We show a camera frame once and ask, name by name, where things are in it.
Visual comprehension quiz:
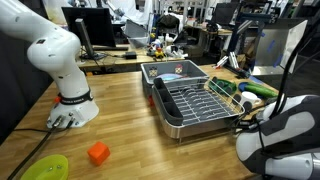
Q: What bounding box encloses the lime green small bowl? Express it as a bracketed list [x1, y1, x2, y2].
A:
[20, 154, 70, 180]

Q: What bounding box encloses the small red object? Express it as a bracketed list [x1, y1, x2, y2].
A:
[147, 95, 156, 108]

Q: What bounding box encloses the light blue plate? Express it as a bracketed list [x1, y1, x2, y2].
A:
[155, 73, 188, 82]

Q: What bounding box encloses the black white checkered cube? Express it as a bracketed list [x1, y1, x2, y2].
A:
[148, 66, 158, 78]

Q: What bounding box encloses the grey plastic bin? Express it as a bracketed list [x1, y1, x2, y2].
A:
[140, 59, 210, 98]

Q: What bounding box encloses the yellow rubber duck toy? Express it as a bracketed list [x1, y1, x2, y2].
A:
[153, 47, 166, 62]

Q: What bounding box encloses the white headset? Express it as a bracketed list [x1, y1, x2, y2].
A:
[165, 44, 188, 60]

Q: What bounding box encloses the black power adapter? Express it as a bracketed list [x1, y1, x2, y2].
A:
[124, 51, 138, 60]

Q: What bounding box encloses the wooden background desk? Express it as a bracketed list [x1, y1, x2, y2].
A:
[77, 44, 186, 73]

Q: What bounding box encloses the clear plastic bin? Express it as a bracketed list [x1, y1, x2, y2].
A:
[123, 19, 151, 49]

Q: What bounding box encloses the dark green plate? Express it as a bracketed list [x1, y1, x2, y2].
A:
[208, 76, 238, 96]

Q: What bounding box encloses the white mug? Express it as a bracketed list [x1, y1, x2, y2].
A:
[239, 91, 262, 108]

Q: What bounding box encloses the orange cube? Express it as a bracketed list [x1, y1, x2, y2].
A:
[87, 141, 111, 167]

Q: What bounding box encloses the black computer monitor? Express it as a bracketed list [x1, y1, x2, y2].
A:
[61, 7, 118, 61]

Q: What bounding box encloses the green cucumber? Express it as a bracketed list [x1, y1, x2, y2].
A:
[246, 81, 268, 89]
[244, 84, 279, 99]

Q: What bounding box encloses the silver photo reflector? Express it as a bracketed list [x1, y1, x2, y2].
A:
[251, 18, 309, 76]

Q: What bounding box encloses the aluminium extrusion rail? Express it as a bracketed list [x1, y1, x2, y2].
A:
[214, 51, 251, 79]

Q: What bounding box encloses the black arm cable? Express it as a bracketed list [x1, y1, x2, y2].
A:
[269, 18, 320, 119]

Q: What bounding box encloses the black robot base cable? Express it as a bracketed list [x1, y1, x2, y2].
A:
[7, 114, 75, 180]

